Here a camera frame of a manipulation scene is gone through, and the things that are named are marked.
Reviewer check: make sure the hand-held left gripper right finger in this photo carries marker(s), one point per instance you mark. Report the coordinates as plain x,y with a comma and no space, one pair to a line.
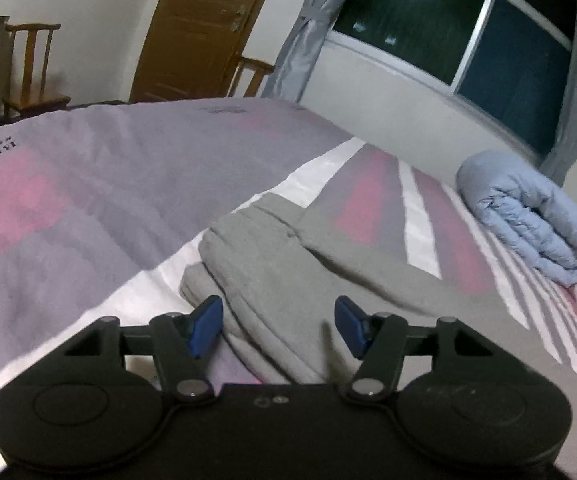
349,324

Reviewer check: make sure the wooden chair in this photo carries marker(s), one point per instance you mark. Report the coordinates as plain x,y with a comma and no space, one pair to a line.
256,66
33,102

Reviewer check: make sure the folded light blue quilt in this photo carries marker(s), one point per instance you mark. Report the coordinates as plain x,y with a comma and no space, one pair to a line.
523,215

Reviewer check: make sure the brown wooden door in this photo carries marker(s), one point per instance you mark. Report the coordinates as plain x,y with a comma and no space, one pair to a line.
193,25

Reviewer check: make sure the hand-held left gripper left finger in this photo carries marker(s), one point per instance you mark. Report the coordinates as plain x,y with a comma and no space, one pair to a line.
207,324

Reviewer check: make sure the grey pants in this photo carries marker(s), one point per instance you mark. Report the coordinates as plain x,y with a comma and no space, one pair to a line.
288,280

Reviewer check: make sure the white framed window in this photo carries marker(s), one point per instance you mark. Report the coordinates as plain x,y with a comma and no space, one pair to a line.
418,25

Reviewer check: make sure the striped pink grey bedspread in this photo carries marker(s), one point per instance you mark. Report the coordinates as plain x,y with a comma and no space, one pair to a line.
93,185

